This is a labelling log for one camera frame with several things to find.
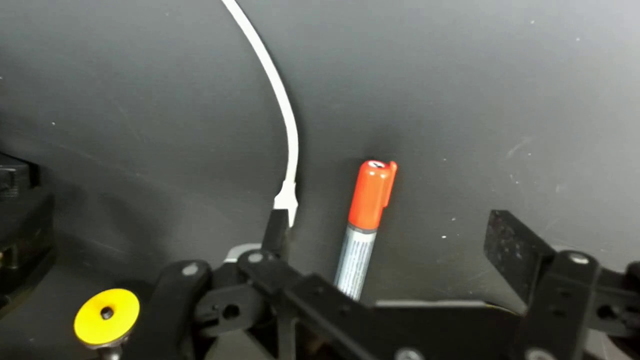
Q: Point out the grey marker with red cap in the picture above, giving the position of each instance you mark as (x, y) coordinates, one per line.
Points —
(371, 197)

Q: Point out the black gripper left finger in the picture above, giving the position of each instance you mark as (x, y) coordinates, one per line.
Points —
(276, 232)

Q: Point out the black camera rig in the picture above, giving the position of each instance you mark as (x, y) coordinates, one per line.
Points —
(20, 226)

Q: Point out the yellow round knob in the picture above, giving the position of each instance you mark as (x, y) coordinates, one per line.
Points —
(106, 317)

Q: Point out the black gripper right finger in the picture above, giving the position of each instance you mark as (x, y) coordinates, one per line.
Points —
(512, 246)

